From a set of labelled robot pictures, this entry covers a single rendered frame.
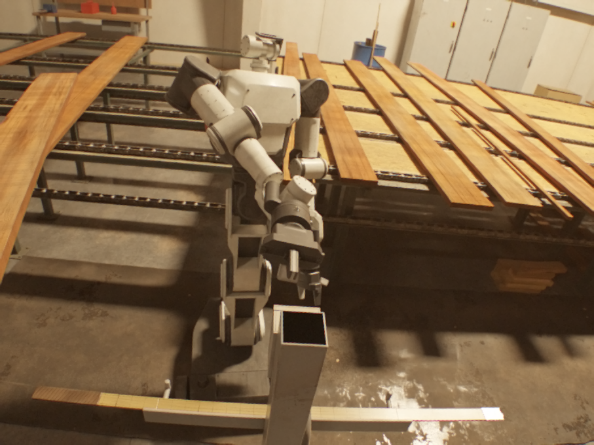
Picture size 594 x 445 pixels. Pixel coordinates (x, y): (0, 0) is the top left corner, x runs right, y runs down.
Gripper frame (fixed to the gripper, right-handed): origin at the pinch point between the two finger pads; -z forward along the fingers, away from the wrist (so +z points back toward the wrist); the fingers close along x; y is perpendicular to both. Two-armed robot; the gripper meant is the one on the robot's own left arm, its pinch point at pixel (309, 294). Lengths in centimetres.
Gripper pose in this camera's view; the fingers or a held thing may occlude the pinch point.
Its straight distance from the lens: 154.2
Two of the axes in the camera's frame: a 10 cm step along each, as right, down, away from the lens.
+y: 8.3, -1.0, 5.5
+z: -0.4, -9.9, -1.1
